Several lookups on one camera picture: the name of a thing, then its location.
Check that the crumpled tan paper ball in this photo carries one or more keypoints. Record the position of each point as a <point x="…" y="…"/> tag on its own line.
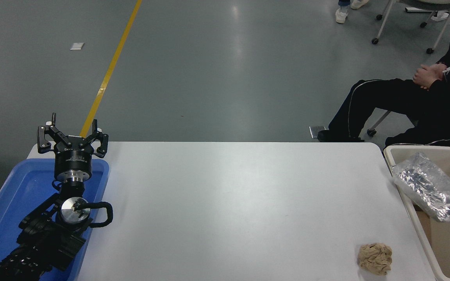
<point x="375" y="258"/>

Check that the grey chair leg with caster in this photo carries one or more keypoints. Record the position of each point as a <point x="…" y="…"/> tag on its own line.
<point x="380" y="121"/>

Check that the blue plastic tray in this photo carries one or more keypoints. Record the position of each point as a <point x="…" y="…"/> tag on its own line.
<point x="18" y="191"/>

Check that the white shoe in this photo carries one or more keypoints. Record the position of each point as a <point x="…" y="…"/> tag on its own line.
<point x="440" y="16"/>

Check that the person's right hand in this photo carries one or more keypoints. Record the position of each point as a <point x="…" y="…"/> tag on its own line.
<point x="434" y="71"/>

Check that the person's left hand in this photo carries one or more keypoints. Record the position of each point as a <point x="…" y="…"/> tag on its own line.
<point x="424" y="81"/>

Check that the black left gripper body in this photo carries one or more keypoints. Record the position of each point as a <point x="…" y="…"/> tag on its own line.
<point x="73" y="162"/>

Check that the grey metal floor plate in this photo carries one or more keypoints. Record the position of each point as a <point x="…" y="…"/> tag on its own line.
<point x="318" y="132"/>

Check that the silver foil tray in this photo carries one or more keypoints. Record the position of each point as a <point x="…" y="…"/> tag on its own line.
<point x="428" y="185"/>

